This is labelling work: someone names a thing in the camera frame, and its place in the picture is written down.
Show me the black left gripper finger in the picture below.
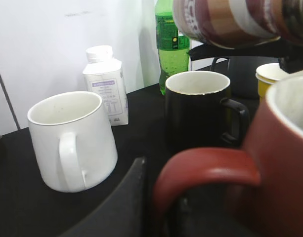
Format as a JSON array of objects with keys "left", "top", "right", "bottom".
[{"left": 61, "top": 157, "right": 148, "bottom": 237}]

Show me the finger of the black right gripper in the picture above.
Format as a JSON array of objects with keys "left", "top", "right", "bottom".
[{"left": 188, "top": 39, "right": 303, "bottom": 74}]

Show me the brown coffee drink bottle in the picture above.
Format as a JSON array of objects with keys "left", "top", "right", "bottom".
[{"left": 172, "top": 0, "right": 303, "bottom": 49}]

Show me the red ceramic mug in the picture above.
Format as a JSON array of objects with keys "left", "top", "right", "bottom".
[{"left": 152, "top": 73, "right": 303, "bottom": 237}]

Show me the grey ceramic mug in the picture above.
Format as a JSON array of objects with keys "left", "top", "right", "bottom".
[{"left": 210, "top": 56, "right": 278, "bottom": 99}]

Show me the white ceramic mug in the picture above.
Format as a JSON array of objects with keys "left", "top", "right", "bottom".
[{"left": 27, "top": 91, "right": 118, "bottom": 193}]

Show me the black ceramic mug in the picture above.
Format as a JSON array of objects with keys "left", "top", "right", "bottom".
[{"left": 165, "top": 71, "right": 250, "bottom": 154}]

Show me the green sprite bottle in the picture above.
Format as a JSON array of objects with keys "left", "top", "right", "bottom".
[{"left": 155, "top": 0, "right": 190, "bottom": 95}]

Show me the yellow paper cup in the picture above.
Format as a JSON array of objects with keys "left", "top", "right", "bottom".
[{"left": 255, "top": 63, "right": 289, "bottom": 102}]

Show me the white milk carton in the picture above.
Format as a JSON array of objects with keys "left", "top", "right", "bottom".
[{"left": 83, "top": 45, "right": 129, "bottom": 126}]

